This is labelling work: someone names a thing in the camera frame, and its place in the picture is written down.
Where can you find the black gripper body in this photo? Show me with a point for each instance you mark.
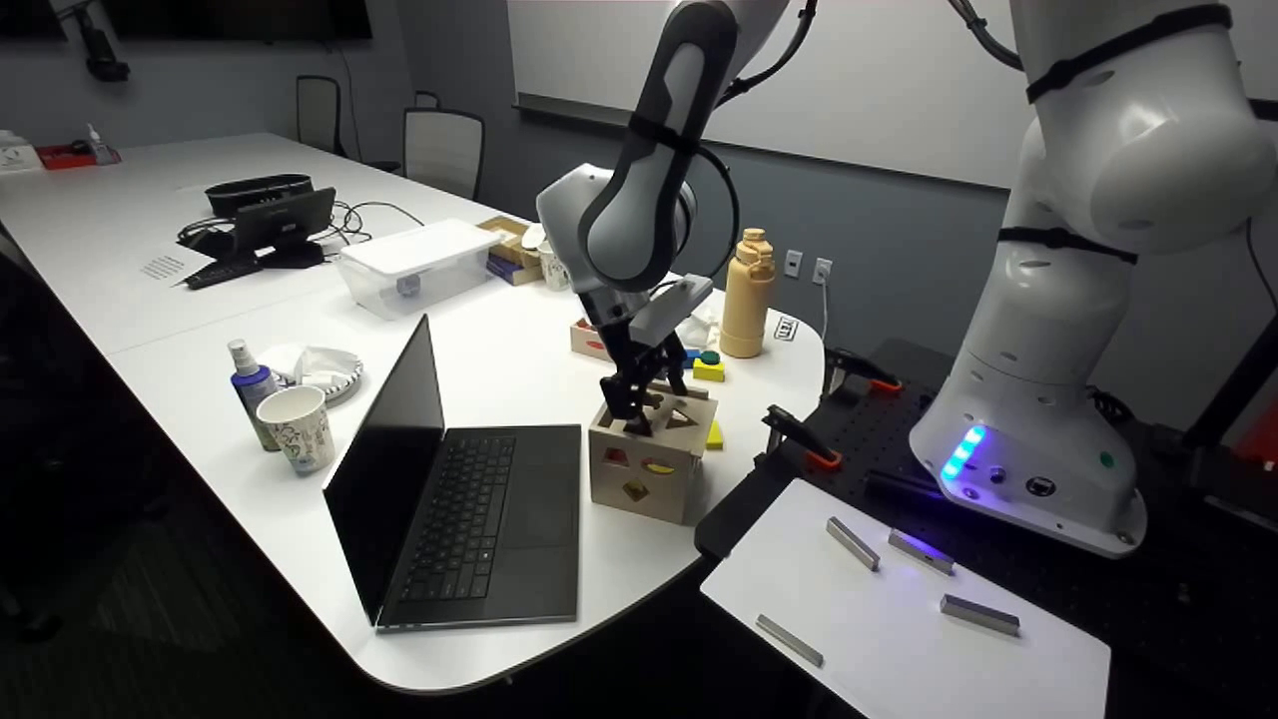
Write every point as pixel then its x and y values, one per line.
pixel 637 348

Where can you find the wooden lid with shape holes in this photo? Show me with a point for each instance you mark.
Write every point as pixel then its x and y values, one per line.
pixel 683 419

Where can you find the wooden shape sorter box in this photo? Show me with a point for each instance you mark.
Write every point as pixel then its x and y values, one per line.
pixel 641 480

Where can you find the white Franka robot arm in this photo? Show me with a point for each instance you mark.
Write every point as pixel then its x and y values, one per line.
pixel 1065 307

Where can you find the small cardboard box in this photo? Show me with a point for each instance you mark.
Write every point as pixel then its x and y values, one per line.
pixel 505 250

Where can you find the black open laptop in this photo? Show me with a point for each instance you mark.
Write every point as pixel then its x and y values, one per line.
pixel 444 505

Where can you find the clear plastic storage box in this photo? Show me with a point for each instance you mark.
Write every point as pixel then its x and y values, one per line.
pixel 404 264

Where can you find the small yellow block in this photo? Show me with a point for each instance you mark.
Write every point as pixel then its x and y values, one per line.
pixel 713 436

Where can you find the clear plastic bag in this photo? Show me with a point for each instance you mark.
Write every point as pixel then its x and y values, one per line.
pixel 701 330

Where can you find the yellow block with green top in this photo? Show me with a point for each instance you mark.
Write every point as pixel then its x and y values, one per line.
pixel 707 370

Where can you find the small white paper cup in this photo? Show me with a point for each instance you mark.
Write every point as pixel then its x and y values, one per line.
pixel 547 274

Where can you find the tan bottle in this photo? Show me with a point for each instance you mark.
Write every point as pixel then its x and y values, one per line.
pixel 750 298

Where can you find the black clamp with orange tip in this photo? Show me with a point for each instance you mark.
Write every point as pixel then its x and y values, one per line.
pixel 800 440
pixel 864 372

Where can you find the grey metal bar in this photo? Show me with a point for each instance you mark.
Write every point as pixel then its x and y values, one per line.
pixel 920 552
pixel 787 641
pixel 854 545
pixel 980 615

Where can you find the office chair with light back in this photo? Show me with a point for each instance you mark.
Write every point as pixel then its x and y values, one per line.
pixel 444 150

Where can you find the patterned paper cup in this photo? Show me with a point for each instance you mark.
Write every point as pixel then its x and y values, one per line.
pixel 297 428

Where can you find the white board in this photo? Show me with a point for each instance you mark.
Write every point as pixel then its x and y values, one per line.
pixel 906 624

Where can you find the blue spray bottle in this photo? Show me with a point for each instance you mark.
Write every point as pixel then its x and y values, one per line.
pixel 248 387

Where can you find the black desk phone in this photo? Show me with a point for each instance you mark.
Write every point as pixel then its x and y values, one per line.
pixel 264 230

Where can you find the office chair with dark back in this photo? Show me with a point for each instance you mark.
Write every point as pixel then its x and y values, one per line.
pixel 318 115

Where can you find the red flat item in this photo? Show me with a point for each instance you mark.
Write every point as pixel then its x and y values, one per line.
pixel 64 153

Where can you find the black hanging device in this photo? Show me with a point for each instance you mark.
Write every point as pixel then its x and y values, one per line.
pixel 91 38

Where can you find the white wall outlet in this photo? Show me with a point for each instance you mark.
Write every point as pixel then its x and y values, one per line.
pixel 819 271
pixel 792 260

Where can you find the wall whiteboard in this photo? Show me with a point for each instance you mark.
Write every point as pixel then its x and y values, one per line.
pixel 906 93

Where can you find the black wall screen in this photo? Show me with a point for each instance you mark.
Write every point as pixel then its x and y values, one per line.
pixel 241 18

